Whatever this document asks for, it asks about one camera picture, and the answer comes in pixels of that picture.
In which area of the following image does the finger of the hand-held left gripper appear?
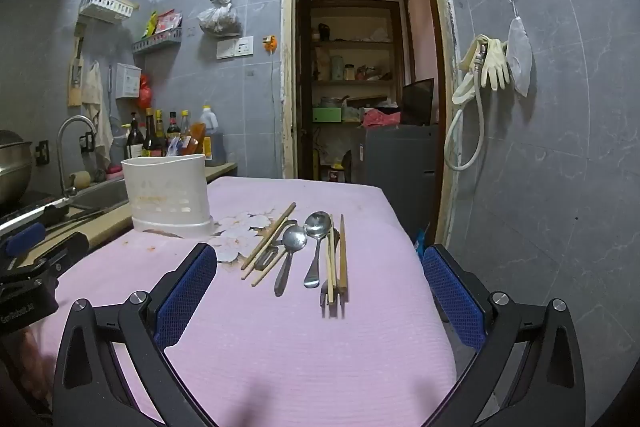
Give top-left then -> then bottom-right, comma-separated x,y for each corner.
0,203 -> 71,259
0,232 -> 90,290

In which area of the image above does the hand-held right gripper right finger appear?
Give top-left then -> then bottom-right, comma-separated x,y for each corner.
421,243 -> 587,427

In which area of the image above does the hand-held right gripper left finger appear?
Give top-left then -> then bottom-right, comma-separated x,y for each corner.
52,243 -> 218,427

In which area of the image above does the tan wooden chopstick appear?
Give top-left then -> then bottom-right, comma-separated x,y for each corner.
251,248 -> 287,287
241,221 -> 291,280

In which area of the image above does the metal wire peeler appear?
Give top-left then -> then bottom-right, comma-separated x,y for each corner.
253,219 -> 299,269

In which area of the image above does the white plastic utensil holder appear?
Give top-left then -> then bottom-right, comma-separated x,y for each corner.
121,153 -> 215,239

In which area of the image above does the long brown wooden chopstick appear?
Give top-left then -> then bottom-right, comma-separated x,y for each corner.
240,202 -> 297,271

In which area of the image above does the dark brown chopstick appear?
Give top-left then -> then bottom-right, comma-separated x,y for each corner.
338,214 -> 349,306

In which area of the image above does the small steel spoon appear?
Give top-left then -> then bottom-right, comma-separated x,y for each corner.
273,225 -> 309,297

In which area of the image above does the steel fork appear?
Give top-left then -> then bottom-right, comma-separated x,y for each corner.
320,227 -> 342,308

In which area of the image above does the pale bamboo chopstick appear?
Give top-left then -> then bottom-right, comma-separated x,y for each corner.
325,213 -> 337,306

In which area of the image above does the large steel spoon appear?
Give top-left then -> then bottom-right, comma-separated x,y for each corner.
303,211 -> 333,289

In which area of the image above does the person's left hand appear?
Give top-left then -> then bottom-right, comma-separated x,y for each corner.
10,327 -> 55,408

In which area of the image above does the steel sink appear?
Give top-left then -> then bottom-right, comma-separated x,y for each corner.
64,177 -> 129,214

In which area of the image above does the steel pot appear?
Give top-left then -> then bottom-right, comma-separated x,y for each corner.
0,130 -> 34,206

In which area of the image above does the steel faucet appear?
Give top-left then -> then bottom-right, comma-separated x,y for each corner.
56,116 -> 99,198

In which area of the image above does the dark bottle white label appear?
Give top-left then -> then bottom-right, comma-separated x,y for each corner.
124,112 -> 146,160

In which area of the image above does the pink floral tablecloth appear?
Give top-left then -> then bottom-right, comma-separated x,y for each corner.
42,177 -> 458,427

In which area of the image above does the grey cabinet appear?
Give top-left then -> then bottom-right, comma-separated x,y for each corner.
350,123 -> 441,242

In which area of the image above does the slim dark sauce bottle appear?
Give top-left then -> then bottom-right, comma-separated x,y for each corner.
143,108 -> 157,158

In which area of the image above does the orange seasoning packet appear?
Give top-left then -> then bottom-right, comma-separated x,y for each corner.
186,122 -> 207,156

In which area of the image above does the large oil jug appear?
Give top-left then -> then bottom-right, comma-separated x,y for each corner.
200,105 -> 226,168

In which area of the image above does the hanging stained towel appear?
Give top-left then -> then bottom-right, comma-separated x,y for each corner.
81,61 -> 115,158

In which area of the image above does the hanging wooden cutting board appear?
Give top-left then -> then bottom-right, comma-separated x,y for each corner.
67,22 -> 86,108

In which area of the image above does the red cloth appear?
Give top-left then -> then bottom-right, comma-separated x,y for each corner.
362,108 -> 403,130

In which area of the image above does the black monitor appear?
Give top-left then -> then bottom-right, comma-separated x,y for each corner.
401,78 -> 435,126

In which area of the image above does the cream rubber glove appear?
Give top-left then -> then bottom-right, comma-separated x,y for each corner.
480,38 -> 512,92
451,34 -> 488,105

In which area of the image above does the white mesh bag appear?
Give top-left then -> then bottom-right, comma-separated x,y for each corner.
506,17 -> 534,98

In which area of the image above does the red packet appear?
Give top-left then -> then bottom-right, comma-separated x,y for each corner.
156,9 -> 182,34

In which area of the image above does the hanging clear plastic bag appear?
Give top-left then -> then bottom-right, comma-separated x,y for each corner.
196,0 -> 243,38

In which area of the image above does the dark wooden shelf unit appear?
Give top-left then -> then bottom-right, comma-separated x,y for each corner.
297,0 -> 407,181

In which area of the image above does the white hose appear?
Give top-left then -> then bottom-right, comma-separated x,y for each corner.
444,49 -> 487,172

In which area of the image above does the white wall box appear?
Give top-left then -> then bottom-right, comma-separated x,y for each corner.
116,63 -> 142,100

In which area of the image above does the grey wall rack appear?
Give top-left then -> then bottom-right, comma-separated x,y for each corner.
131,29 -> 183,54

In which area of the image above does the white wall basket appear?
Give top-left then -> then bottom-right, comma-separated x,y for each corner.
79,0 -> 136,26

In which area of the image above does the worn door frame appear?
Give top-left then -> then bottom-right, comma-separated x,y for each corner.
280,0 -> 463,249

